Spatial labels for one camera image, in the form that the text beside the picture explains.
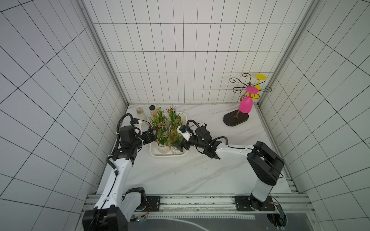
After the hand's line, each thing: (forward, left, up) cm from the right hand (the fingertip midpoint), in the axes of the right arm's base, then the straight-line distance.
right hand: (177, 131), depth 84 cm
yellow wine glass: (+35, -51, +16) cm, 64 cm away
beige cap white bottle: (+18, +30, -8) cm, 36 cm away
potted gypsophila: (+9, +14, -2) cm, 17 cm away
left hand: (-4, +14, +2) cm, 15 cm away
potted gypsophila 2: (+15, +5, -9) cm, 18 cm away
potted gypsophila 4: (-4, +2, -1) cm, 4 cm away
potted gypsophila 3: (-5, +9, -8) cm, 13 cm away
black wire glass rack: (+24, -42, -14) cm, 50 cm away
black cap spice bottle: (+23, +22, -5) cm, 32 cm away
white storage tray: (-5, +16, -14) cm, 22 cm away
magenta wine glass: (+19, -42, +5) cm, 47 cm away
